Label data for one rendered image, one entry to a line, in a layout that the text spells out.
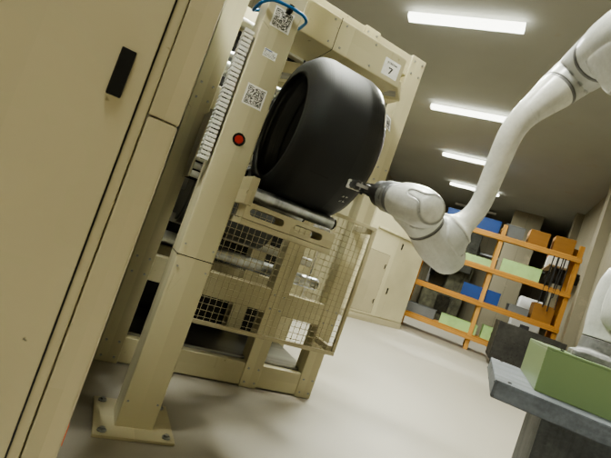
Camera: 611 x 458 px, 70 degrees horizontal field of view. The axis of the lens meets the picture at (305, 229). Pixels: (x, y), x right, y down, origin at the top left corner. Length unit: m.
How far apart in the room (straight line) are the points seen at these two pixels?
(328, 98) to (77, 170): 0.95
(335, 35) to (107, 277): 1.59
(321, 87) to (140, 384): 1.17
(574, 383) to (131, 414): 1.32
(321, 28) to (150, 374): 1.53
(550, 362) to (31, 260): 1.06
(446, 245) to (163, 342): 0.99
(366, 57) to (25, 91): 1.63
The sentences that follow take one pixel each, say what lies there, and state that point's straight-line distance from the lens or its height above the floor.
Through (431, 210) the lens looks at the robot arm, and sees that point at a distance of 1.07.
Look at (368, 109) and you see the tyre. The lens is 1.57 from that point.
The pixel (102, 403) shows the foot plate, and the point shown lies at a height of 0.01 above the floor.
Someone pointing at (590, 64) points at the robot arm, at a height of 1.39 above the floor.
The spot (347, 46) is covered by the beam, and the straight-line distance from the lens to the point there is 2.11.
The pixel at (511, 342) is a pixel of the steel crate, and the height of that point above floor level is 0.46.
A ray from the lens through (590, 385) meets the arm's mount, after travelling 1.21.
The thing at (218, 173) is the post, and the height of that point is 0.92.
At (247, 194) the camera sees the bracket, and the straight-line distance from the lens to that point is 1.46.
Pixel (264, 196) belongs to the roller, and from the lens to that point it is 1.51.
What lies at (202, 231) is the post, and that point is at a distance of 1.55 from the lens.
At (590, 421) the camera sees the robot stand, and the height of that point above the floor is 0.64.
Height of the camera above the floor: 0.79
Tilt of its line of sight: 2 degrees up
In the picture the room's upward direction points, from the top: 20 degrees clockwise
